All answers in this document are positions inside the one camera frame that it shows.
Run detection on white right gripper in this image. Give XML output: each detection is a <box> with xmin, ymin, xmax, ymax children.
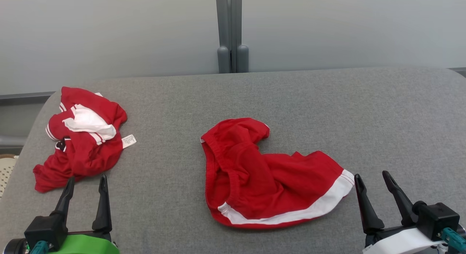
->
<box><xmin>354</xmin><ymin>170</ymin><xmax>447</xmax><ymax>254</ymax></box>

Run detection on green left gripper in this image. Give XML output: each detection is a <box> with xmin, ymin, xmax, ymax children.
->
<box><xmin>50</xmin><ymin>174</ymin><xmax>121</xmax><ymax>254</ymax></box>

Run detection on red shirt with white sleeves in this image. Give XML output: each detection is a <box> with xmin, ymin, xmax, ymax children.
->
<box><xmin>33</xmin><ymin>87</ymin><xmax>137</xmax><ymax>193</ymax></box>

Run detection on red shorts with white trim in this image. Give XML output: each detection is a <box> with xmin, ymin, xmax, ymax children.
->
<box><xmin>200</xmin><ymin>118</ymin><xmax>355</xmax><ymax>230</ymax></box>

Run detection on beige perforated laundry basket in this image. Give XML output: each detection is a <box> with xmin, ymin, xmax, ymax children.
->
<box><xmin>0</xmin><ymin>155</ymin><xmax>19</xmax><ymax>198</ymax></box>

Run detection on left camera cable teal plug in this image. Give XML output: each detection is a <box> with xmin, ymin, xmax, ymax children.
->
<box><xmin>29</xmin><ymin>241</ymin><xmax>50</xmax><ymax>254</ymax></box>

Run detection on camera cable teal plug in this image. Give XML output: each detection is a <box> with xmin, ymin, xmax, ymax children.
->
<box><xmin>29</xmin><ymin>241</ymin><xmax>50</xmax><ymax>254</ymax></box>
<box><xmin>441</xmin><ymin>227</ymin><xmax>466</xmax><ymax>253</ymax></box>

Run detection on right camera cable teal plug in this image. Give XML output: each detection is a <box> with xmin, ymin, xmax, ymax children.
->
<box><xmin>441</xmin><ymin>227</ymin><xmax>466</xmax><ymax>253</ymax></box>

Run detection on grey double partition post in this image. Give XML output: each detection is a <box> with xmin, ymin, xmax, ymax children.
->
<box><xmin>216</xmin><ymin>0</ymin><xmax>249</xmax><ymax>74</ymax></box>

